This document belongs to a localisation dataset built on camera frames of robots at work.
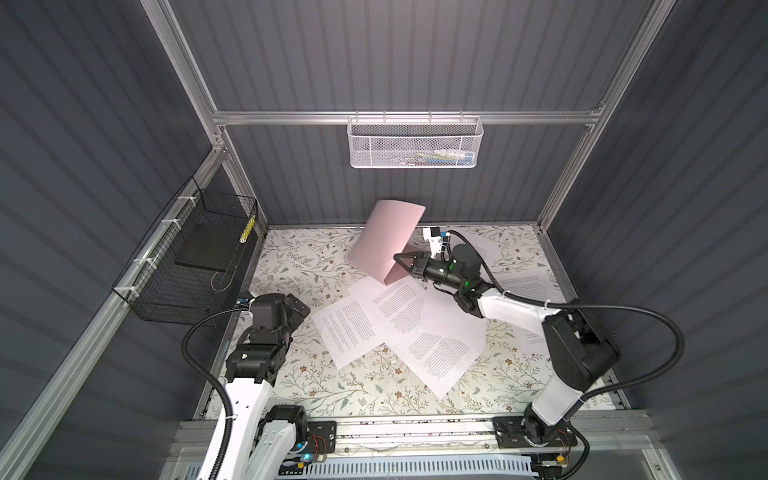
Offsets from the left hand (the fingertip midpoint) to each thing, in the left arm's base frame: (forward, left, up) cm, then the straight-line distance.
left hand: (287, 310), depth 76 cm
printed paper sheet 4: (+39, -62, -19) cm, 76 cm away
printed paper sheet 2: (+2, -13, -18) cm, 23 cm away
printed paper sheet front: (-5, -42, -19) cm, 47 cm away
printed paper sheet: (+9, -29, -18) cm, 35 cm away
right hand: (+9, -29, +6) cm, 31 cm away
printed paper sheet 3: (+16, -78, -17) cm, 81 cm away
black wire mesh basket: (+7, +23, +9) cm, 26 cm away
